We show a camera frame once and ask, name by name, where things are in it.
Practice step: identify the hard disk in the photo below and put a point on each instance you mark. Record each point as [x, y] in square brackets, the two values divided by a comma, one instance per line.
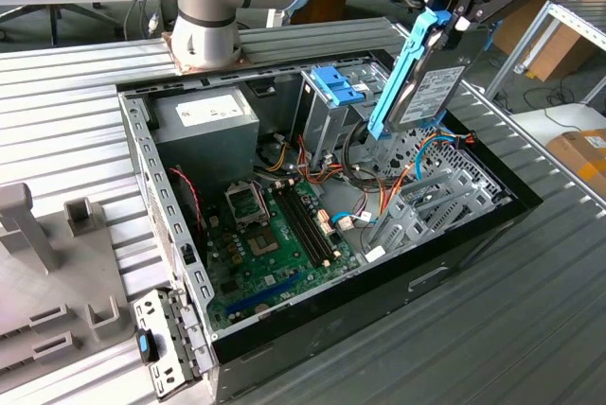
[426, 93]

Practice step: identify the grey part rack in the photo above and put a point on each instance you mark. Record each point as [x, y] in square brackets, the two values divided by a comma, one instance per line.
[47, 291]

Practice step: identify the CPU socket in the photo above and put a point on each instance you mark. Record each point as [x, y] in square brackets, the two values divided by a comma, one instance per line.
[244, 206]

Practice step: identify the grey power supply unit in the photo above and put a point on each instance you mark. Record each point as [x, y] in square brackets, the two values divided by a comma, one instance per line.
[208, 149]

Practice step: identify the brown base plate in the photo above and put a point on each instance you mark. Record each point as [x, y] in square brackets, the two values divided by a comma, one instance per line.
[244, 61]

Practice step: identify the green motherboard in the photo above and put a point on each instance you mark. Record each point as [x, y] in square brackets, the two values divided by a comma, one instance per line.
[246, 277]

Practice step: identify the blue expansion slot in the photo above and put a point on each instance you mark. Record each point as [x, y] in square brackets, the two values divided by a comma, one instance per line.
[265, 294]

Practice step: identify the black RAM slot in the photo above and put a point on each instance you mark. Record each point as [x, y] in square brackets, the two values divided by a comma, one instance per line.
[297, 225]
[309, 225]
[315, 225]
[303, 225]

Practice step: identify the metal slot bracket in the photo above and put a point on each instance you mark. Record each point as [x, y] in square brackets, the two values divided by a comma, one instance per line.
[151, 310]

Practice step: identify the labelled cardboard box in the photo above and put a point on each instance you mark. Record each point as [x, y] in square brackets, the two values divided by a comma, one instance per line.
[577, 154]

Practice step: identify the black open PC case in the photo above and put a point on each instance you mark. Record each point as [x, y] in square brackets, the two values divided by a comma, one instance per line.
[426, 282]

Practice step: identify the metal disk bay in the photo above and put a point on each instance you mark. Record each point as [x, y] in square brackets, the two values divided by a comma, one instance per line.
[426, 216]

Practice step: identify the square chipset chip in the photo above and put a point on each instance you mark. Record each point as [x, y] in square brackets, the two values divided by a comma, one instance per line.
[263, 245]

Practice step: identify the large brown cardboard box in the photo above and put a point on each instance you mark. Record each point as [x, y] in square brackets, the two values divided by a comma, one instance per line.
[563, 52]

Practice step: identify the metal optical drive cage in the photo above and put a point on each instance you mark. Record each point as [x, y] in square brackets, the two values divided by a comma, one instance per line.
[326, 126]

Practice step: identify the blue plastic bay latch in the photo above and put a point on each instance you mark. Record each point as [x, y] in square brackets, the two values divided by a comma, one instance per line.
[333, 85]

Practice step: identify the aluminium frame shelf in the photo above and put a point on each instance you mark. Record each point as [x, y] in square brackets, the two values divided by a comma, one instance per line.
[575, 22]

